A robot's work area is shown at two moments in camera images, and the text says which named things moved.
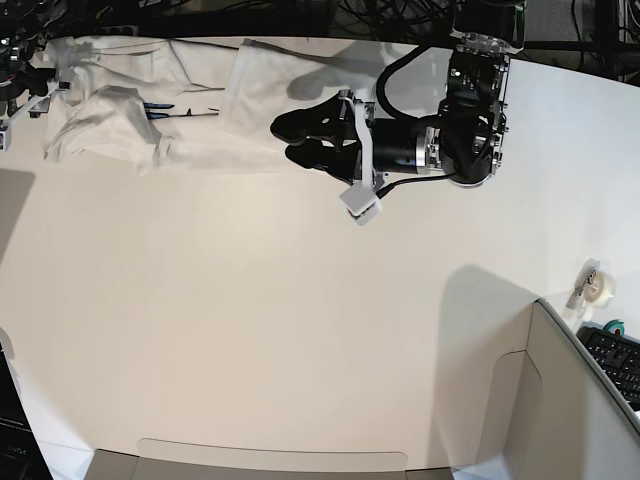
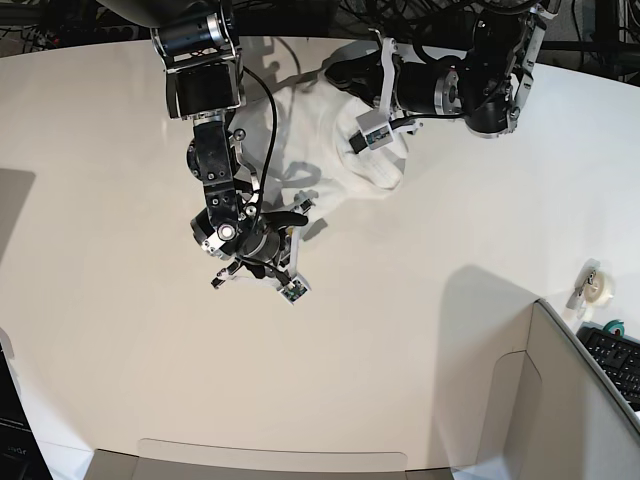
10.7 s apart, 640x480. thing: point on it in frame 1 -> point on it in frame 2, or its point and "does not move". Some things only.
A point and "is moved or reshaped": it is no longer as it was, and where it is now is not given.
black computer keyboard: [619, 357] does not move
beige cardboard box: [555, 416] does not move
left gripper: [40, 104] -> [274, 246]
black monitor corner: [21, 457] does not move
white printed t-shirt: [195, 105] is moved or reshaped
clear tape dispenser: [593, 288] does not move
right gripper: [398, 146] -> [418, 88]
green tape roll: [615, 324] does not move
